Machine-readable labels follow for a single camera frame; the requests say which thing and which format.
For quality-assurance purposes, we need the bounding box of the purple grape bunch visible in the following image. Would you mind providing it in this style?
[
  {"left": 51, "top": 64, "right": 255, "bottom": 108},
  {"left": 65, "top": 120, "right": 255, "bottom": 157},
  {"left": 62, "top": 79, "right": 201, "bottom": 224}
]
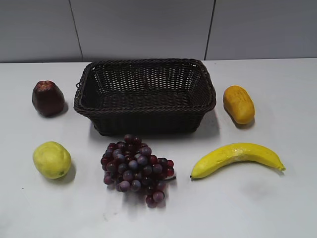
[{"left": 101, "top": 134, "right": 176, "bottom": 208}]

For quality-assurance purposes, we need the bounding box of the dark woven wicker basket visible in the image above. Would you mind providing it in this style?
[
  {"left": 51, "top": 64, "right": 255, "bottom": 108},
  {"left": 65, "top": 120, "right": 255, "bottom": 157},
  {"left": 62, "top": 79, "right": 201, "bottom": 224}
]
[{"left": 74, "top": 59, "right": 216, "bottom": 136}]

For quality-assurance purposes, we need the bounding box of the orange oblong mango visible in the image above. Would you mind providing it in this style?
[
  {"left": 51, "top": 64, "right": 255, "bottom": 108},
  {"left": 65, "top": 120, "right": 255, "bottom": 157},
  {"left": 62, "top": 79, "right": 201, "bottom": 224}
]
[{"left": 223, "top": 85, "right": 255, "bottom": 124}]

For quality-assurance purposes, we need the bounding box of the yellow banana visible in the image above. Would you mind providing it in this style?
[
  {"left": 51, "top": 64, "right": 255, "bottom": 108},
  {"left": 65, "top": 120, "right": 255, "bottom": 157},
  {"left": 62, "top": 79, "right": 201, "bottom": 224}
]
[{"left": 190, "top": 143, "right": 286, "bottom": 179}]

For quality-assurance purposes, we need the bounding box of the dark red wax apple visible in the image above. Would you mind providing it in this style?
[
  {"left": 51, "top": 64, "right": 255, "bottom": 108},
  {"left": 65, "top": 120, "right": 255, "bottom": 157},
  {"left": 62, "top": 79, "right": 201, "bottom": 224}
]
[{"left": 32, "top": 80, "right": 65, "bottom": 117}]

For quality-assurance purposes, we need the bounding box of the yellow-green lemon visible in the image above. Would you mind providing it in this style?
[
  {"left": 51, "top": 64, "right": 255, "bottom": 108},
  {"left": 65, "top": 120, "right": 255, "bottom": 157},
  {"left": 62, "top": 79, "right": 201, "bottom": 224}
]
[{"left": 33, "top": 141, "right": 71, "bottom": 179}]

